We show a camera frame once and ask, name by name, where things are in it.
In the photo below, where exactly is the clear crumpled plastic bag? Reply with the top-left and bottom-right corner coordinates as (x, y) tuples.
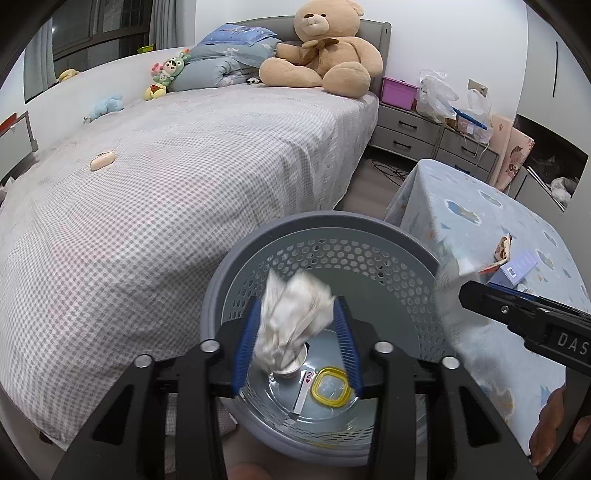
(416, 69), (460, 123)
(457, 88), (495, 144)

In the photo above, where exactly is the white playing card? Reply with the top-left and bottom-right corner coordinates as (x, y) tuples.
(292, 369), (319, 414)

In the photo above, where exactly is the dark window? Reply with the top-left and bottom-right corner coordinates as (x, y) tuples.
(23, 0), (158, 102)

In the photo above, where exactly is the large tan teddy bear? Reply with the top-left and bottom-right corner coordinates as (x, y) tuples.
(259, 0), (384, 97)

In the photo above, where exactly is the pink cartoon printed board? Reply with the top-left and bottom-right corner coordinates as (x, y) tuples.
(496, 127), (535, 192)

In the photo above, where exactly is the blue printed pillow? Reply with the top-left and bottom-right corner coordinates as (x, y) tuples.
(198, 23), (278, 47)

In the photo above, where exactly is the grey bed guard rail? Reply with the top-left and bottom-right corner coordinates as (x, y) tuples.
(0, 111), (40, 185)

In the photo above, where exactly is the light blue quilt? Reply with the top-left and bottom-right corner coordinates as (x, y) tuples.
(168, 39), (283, 92)

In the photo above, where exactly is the purple plastic storage box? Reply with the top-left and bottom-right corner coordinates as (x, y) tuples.
(381, 76), (421, 110)

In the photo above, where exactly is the white paper wrapper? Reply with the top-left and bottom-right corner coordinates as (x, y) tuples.
(255, 269), (337, 372)

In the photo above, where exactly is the blue stick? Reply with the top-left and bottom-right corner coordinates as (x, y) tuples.
(450, 106), (488, 130)

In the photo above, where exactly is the grey perforated plastic bin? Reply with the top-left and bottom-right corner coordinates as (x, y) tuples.
(202, 211), (455, 457)

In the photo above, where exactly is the green and pink plush doll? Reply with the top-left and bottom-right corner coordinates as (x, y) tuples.
(150, 50), (191, 88)

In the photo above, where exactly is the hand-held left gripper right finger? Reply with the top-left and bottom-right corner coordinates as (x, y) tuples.
(332, 295), (539, 480)

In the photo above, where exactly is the grey curtain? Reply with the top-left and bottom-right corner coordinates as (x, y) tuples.
(150, 0), (197, 49)

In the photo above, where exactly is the grey checked bed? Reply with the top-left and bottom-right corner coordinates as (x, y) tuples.
(0, 16), (393, 450)

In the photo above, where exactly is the table with blue cloth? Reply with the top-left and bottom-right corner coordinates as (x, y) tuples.
(384, 158), (591, 444)

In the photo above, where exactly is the person's right hand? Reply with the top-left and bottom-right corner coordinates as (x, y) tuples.
(529, 383), (591, 457)

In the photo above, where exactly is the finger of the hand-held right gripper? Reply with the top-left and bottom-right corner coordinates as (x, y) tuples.
(459, 280), (550, 344)
(487, 281), (591, 323)

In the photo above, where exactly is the black floor cable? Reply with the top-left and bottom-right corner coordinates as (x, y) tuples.
(365, 159), (414, 181)

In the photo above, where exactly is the white cartoon snack wrapper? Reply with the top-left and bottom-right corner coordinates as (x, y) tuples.
(462, 233), (514, 278)

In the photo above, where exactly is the white built-in cabinet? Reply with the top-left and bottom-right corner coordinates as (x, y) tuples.
(508, 0), (591, 217)

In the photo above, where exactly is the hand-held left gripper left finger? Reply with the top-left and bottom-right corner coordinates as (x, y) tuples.
(52, 298), (264, 480)

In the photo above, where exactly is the pale pink board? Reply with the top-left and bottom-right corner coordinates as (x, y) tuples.
(489, 113), (513, 185)

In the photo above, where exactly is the light blue plush toy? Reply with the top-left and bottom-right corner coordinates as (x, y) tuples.
(83, 95), (124, 123)

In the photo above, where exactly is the yellow plastic lid ring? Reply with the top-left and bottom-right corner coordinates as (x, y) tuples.
(310, 367), (354, 407)

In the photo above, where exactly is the small blue white box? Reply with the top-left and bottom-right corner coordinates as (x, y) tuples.
(487, 249), (540, 289)

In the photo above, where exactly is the white crumpled bag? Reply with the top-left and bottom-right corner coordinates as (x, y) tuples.
(551, 176), (578, 204)

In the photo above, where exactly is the grey nightstand with drawers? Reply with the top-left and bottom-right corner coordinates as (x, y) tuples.
(434, 122), (500, 183)
(369, 102), (446, 160)

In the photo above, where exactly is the small white cup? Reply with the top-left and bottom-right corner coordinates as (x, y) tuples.
(268, 344), (309, 380)

